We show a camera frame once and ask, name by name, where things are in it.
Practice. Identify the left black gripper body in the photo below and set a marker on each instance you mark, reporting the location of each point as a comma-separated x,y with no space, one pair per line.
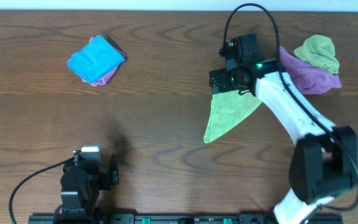
108,179

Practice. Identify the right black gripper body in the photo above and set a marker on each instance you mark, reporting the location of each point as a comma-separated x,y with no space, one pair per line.
226,81

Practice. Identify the large green microfiber cloth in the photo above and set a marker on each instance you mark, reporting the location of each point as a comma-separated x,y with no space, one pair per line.
227,111

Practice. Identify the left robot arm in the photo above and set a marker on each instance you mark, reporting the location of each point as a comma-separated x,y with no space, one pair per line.
81,182

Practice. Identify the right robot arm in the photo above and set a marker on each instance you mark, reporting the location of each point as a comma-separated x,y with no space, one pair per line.
324,162

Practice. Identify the crumpled purple cloth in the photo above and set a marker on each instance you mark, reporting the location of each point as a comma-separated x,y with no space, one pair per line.
308,79

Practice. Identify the crumpled green cloth top right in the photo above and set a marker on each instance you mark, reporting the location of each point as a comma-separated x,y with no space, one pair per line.
319,51

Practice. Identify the folded pink cloth under blue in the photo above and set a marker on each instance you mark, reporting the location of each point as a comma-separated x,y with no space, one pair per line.
105,78

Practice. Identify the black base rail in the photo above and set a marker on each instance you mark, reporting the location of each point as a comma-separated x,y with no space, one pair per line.
127,218

